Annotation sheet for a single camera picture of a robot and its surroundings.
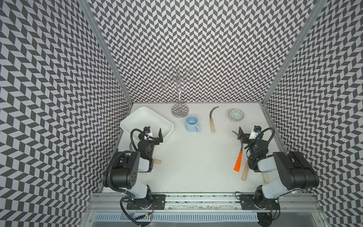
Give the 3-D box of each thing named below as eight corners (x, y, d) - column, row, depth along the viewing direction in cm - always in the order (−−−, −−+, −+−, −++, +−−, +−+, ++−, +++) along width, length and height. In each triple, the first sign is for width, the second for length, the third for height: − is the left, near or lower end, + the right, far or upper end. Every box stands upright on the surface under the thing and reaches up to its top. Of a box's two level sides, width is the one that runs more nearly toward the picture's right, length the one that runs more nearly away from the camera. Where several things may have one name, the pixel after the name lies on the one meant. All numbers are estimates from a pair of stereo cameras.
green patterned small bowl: (229, 122, 108) (230, 117, 104) (226, 112, 114) (228, 108, 110) (243, 122, 108) (245, 117, 104) (240, 113, 114) (242, 108, 110)
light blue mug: (185, 132, 101) (185, 127, 97) (185, 119, 109) (185, 114, 105) (199, 132, 101) (200, 127, 97) (198, 119, 109) (199, 114, 105)
